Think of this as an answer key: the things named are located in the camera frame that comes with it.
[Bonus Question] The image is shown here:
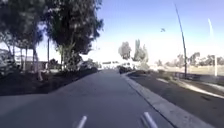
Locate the dark mulch bed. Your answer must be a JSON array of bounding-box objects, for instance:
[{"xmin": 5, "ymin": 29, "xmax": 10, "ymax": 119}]
[{"xmin": 0, "ymin": 67, "xmax": 100, "ymax": 98}]

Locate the white building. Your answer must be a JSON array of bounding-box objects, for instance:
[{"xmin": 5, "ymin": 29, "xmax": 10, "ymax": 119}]
[{"xmin": 99, "ymin": 60, "xmax": 121, "ymax": 70}]

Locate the grey asphalt path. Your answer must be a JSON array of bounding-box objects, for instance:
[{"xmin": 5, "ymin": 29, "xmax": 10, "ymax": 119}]
[{"xmin": 0, "ymin": 69, "xmax": 174, "ymax": 128}]

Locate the dark bush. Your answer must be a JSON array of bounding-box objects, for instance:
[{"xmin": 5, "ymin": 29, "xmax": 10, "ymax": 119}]
[{"xmin": 117, "ymin": 65, "xmax": 134, "ymax": 75}]

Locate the dry grass field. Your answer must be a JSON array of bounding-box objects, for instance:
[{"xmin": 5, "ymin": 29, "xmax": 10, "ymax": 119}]
[{"xmin": 163, "ymin": 64, "xmax": 224, "ymax": 76}]

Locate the dark asphalt road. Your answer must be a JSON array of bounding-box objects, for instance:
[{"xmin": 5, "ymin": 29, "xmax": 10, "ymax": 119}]
[{"xmin": 129, "ymin": 73, "xmax": 224, "ymax": 128}]

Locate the robot's own part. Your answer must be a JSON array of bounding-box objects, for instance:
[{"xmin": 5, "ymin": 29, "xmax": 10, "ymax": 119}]
[
  {"xmin": 77, "ymin": 115, "xmax": 88, "ymax": 128},
  {"xmin": 143, "ymin": 111, "xmax": 159, "ymax": 128}
]

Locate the fence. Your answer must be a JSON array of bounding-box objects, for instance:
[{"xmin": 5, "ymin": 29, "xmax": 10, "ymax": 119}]
[{"xmin": 166, "ymin": 71, "xmax": 224, "ymax": 84}]

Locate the dark curved lamp pole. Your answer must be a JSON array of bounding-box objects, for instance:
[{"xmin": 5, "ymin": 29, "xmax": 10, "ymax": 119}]
[{"xmin": 173, "ymin": 3, "xmax": 188, "ymax": 79}]

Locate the pale concrete kerb strip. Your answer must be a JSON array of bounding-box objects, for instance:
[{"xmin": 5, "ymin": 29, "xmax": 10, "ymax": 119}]
[{"xmin": 121, "ymin": 71, "xmax": 218, "ymax": 128}]

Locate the row of distant trees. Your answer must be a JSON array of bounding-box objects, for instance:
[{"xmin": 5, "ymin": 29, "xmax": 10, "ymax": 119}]
[{"xmin": 155, "ymin": 51, "xmax": 224, "ymax": 68}]

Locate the group of tall trees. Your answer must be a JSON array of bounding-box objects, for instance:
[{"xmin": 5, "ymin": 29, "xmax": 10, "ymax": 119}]
[{"xmin": 117, "ymin": 39, "xmax": 150, "ymax": 64}]

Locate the pale kerb line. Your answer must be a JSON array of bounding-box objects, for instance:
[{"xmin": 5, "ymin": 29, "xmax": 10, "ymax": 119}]
[{"xmin": 155, "ymin": 77, "xmax": 224, "ymax": 100}]

